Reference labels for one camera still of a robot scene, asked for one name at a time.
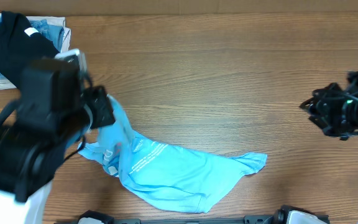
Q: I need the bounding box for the folded white cloth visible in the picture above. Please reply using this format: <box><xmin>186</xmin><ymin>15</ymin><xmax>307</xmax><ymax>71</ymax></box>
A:
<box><xmin>0</xmin><ymin>16</ymin><xmax>71</xmax><ymax>90</ymax></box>

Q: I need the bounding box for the folded black shirt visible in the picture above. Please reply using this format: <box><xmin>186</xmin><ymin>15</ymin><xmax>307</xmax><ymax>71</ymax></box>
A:
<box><xmin>0</xmin><ymin>11</ymin><xmax>59</xmax><ymax>88</ymax></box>

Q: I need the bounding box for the light blue t-shirt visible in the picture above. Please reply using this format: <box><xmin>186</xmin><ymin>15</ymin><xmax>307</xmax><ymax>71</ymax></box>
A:
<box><xmin>79</xmin><ymin>96</ymin><xmax>267</xmax><ymax>213</ymax></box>

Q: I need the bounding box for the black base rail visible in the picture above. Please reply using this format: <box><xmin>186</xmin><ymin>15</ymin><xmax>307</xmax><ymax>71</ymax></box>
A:
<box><xmin>54</xmin><ymin>210</ymin><xmax>331</xmax><ymax>224</ymax></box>

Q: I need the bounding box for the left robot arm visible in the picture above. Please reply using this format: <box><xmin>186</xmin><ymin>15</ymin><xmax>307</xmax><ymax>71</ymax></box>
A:
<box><xmin>0</xmin><ymin>49</ymin><xmax>115</xmax><ymax>223</ymax></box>

